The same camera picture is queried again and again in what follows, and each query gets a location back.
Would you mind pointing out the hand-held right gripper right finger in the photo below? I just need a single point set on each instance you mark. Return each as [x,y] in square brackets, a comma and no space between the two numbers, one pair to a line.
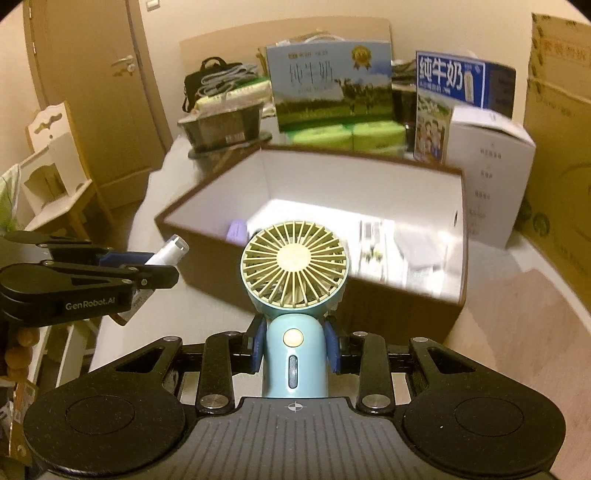
[330,344]

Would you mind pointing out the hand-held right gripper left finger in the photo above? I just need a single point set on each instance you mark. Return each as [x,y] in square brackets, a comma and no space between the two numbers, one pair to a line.
[259,344]

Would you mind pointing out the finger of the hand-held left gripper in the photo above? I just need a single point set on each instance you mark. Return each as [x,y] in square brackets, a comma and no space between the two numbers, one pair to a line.
[124,259]
[157,277]

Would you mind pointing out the brown spray bottle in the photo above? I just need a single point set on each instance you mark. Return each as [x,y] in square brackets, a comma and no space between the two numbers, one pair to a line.
[173,249]

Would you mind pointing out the brown storage box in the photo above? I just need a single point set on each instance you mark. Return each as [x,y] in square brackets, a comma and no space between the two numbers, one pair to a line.
[207,240]

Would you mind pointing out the mint handheld fan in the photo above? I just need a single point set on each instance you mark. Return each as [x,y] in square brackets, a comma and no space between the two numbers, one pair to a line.
[293,267]

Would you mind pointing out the purple tube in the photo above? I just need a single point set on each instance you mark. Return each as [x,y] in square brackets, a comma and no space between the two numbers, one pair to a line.
[238,233]

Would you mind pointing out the white ointment box green bird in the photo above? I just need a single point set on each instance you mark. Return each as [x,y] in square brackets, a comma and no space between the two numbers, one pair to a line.
[374,249]

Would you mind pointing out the person's left hand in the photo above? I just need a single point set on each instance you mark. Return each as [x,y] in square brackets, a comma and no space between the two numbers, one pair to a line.
[21,350]

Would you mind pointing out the white chair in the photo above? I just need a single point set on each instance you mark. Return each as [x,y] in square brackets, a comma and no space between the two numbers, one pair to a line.
[55,166]

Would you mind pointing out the printed plastic bag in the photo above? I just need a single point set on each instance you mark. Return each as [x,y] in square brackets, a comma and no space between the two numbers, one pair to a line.
[9,198]

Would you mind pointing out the wooden door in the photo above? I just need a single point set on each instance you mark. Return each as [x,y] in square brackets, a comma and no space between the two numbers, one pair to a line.
[92,115]

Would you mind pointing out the dark plastic basket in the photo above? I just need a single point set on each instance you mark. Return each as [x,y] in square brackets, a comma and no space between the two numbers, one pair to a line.
[221,127]

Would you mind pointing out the black bag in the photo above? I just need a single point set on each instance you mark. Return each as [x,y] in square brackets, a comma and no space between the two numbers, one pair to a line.
[194,85]

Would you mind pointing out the brown mat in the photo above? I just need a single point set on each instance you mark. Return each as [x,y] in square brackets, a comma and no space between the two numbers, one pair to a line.
[521,318]

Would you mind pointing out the green tissue pack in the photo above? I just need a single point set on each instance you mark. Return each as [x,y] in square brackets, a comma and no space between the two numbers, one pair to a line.
[318,137]
[378,136]

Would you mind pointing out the white carton box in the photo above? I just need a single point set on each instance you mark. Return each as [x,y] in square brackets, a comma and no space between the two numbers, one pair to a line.
[489,184]

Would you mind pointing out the tan wooden board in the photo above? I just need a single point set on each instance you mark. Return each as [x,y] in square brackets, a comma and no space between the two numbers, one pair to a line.
[221,41]

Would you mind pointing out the landscape print milk gift box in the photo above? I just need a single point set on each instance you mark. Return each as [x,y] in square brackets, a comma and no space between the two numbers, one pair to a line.
[323,83]

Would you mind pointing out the blue milk carton box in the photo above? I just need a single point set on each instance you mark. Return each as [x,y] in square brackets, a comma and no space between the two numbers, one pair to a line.
[443,83]

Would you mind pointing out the large cardboard box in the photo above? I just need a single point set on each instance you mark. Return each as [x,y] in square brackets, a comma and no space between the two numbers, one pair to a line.
[563,161]

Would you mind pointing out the white light switch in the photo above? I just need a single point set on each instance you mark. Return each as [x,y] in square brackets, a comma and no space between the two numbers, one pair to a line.
[152,4]

